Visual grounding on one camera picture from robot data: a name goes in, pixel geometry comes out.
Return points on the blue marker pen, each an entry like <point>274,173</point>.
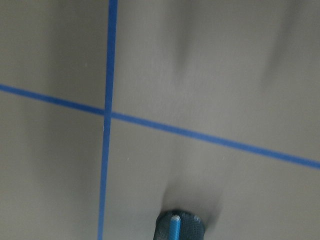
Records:
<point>174,228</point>

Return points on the black mesh pen cup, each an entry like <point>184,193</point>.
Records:
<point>191,227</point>

